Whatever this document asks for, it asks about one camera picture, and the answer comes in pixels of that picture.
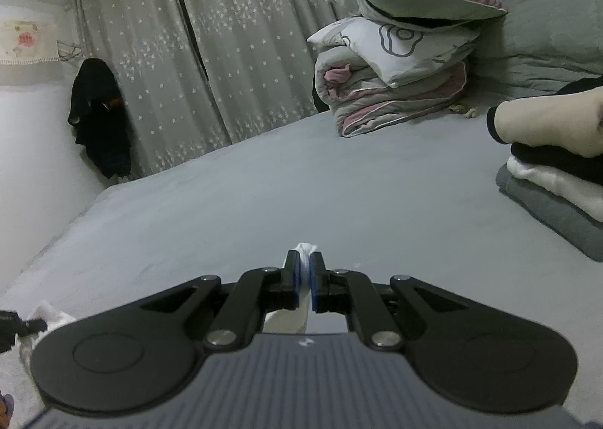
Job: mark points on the grey star-print curtain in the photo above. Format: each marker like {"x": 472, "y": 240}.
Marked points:
{"x": 254, "y": 33}
{"x": 150, "y": 80}

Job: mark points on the white embroidered wall hanging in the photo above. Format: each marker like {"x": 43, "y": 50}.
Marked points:
{"x": 26, "y": 38}

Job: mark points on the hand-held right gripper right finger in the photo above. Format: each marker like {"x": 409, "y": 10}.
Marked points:
{"x": 314, "y": 284}

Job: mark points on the black hanging clothing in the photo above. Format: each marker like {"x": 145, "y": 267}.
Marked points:
{"x": 96, "y": 118}

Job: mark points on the folded beige garment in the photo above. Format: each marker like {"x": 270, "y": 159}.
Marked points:
{"x": 546, "y": 122}

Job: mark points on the folded grey garment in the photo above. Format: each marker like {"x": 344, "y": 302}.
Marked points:
{"x": 551, "y": 214}

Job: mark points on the folded black garment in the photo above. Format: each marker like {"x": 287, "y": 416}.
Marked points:
{"x": 556, "y": 160}

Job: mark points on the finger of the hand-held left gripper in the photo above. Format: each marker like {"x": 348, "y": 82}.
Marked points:
{"x": 10, "y": 330}

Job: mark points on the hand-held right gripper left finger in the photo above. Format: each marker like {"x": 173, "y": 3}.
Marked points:
{"x": 294, "y": 284}

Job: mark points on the grey bed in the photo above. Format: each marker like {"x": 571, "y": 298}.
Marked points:
{"x": 282, "y": 174}

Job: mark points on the metal wall hook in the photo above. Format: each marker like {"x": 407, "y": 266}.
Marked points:
{"x": 70, "y": 51}

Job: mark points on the folded grey and pink quilt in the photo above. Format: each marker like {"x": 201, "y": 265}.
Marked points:
{"x": 372, "y": 104}

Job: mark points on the white pillow with grey print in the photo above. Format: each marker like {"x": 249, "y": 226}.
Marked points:
{"x": 377, "y": 47}

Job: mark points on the white garment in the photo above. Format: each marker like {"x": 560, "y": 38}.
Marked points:
{"x": 306, "y": 250}
{"x": 551, "y": 181}

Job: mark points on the folded white garment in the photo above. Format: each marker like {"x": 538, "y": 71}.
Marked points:
{"x": 551, "y": 181}

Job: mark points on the grey quilted headboard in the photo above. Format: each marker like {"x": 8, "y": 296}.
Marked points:
{"x": 527, "y": 0}

